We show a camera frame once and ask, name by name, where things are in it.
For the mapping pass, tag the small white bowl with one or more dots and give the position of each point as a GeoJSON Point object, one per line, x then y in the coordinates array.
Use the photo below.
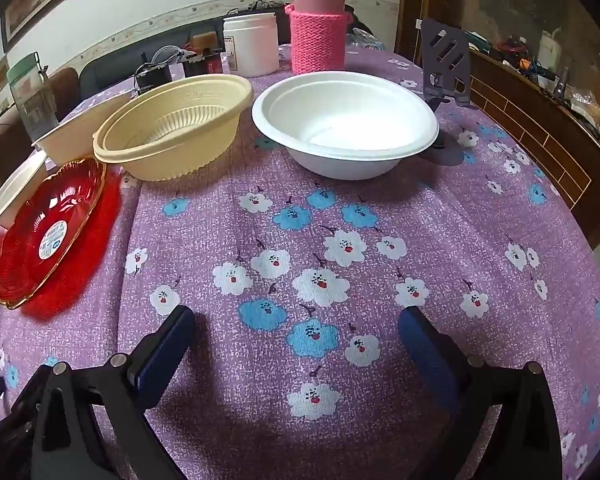
{"type": "Point", "coordinates": [15, 192]}

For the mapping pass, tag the black sofa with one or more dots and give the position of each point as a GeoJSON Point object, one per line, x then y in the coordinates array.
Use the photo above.
{"type": "Point", "coordinates": [105, 67]}

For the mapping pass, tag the glass jar with green lid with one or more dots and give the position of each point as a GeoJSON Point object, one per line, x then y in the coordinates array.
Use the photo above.
{"type": "Point", "coordinates": [30, 100]}

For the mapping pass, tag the purple floral tablecloth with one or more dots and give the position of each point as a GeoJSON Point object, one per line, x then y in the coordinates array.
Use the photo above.
{"type": "Point", "coordinates": [280, 220]}

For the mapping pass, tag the white foam bowl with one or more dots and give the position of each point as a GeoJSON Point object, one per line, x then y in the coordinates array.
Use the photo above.
{"type": "Point", "coordinates": [345, 120]}

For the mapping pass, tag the white plastic jar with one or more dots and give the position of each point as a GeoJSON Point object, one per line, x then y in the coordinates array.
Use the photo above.
{"type": "Point", "coordinates": [250, 45]}

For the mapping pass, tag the brown chair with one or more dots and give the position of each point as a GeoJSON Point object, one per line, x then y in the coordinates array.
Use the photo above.
{"type": "Point", "coordinates": [65, 82]}

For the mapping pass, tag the cream ribbed plastic bowl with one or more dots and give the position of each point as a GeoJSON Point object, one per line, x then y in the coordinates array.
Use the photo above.
{"type": "Point", "coordinates": [180, 125]}

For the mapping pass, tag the grey phone stand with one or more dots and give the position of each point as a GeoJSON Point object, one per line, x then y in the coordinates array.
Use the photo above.
{"type": "Point", "coordinates": [445, 60]}

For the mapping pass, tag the dark brown small jar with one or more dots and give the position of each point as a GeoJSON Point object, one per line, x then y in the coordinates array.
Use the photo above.
{"type": "Point", "coordinates": [202, 62]}

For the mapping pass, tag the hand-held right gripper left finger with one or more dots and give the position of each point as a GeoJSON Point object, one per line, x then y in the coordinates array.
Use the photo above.
{"type": "Point", "coordinates": [165, 355]}

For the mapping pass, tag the cream plain plastic bowl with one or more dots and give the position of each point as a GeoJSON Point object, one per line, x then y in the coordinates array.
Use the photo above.
{"type": "Point", "coordinates": [75, 135]}

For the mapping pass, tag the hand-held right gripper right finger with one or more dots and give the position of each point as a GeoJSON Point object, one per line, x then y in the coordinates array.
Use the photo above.
{"type": "Point", "coordinates": [427, 355]}

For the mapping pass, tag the small black jar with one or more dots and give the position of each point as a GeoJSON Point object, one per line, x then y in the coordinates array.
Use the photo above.
{"type": "Point", "coordinates": [152, 75]}

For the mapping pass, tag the white container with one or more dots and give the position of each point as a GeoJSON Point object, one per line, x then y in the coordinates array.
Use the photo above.
{"type": "Point", "coordinates": [549, 46]}

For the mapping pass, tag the pink flask with knitted sleeve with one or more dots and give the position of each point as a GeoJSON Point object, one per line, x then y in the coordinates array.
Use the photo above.
{"type": "Point", "coordinates": [317, 35]}

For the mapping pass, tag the red gold-rimmed plate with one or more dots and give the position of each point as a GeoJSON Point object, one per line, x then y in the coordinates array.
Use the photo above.
{"type": "Point", "coordinates": [35, 220]}

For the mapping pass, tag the wooden cabinet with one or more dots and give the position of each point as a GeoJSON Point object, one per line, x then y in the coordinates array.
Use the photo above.
{"type": "Point", "coordinates": [530, 125]}

